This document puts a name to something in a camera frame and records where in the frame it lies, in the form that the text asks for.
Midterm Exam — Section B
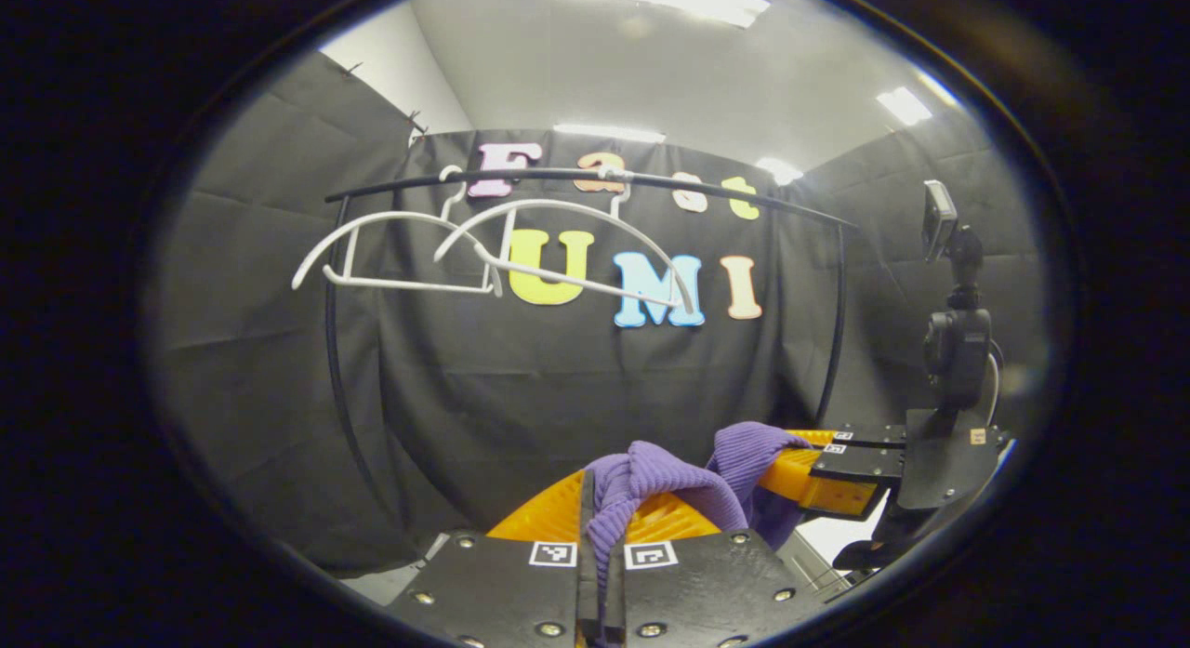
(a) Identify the black metal clothes rack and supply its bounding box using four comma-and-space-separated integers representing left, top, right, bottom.
324, 166, 858, 514

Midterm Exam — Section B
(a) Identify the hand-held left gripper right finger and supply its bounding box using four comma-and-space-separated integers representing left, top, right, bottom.
609, 490, 830, 648

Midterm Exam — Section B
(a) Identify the long ceiling light strip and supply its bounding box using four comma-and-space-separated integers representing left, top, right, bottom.
554, 124, 668, 145

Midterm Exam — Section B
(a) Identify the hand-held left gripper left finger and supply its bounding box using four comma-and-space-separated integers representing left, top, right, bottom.
386, 469, 598, 648

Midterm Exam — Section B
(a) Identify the purple corduroy jacket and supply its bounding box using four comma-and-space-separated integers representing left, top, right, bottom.
584, 421, 821, 584

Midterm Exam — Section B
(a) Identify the white plastic hanger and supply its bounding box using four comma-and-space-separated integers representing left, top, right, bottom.
433, 169, 700, 316
292, 165, 504, 298

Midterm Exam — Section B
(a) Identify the small ceiling light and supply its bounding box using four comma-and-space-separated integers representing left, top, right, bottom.
756, 156, 806, 187

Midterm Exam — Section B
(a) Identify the square ceiling light pair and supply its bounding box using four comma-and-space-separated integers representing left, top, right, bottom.
876, 86, 933, 126

